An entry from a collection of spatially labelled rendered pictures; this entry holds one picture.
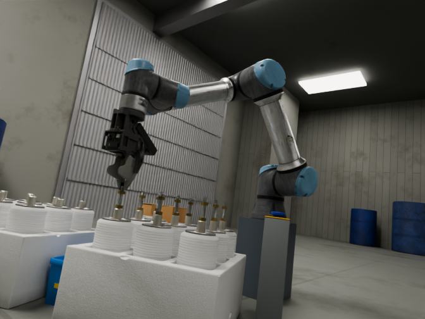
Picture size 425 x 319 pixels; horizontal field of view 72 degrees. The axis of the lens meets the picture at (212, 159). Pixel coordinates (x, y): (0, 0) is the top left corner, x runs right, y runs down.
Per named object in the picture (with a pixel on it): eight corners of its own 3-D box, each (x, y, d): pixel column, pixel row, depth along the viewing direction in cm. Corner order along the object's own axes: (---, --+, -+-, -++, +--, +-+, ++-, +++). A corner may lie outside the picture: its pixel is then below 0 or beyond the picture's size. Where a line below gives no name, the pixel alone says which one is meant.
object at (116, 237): (121, 299, 72) (134, 223, 75) (79, 295, 70) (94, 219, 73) (124, 287, 81) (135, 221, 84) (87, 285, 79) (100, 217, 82)
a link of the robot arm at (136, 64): (161, 64, 84) (132, 52, 79) (155, 100, 82) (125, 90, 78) (151, 73, 90) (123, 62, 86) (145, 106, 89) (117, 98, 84)
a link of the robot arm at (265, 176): (270, 198, 135) (273, 169, 137) (293, 199, 124) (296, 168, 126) (250, 194, 129) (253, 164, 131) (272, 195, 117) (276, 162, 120)
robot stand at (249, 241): (253, 286, 133) (259, 218, 138) (291, 297, 121) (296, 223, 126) (230, 291, 119) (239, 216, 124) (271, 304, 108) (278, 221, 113)
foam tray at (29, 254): (14, 261, 120) (24, 217, 123) (98, 279, 111) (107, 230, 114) (-105, 281, 83) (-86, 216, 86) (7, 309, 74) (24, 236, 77)
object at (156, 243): (116, 302, 69) (130, 224, 72) (136, 292, 78) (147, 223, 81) (154, 311, 66) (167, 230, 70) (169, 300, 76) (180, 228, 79)
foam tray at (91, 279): (133, 288, 106) (142, 237, 109) (240, 312, 95) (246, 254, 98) (49, 323, 69) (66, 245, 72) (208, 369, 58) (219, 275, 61)
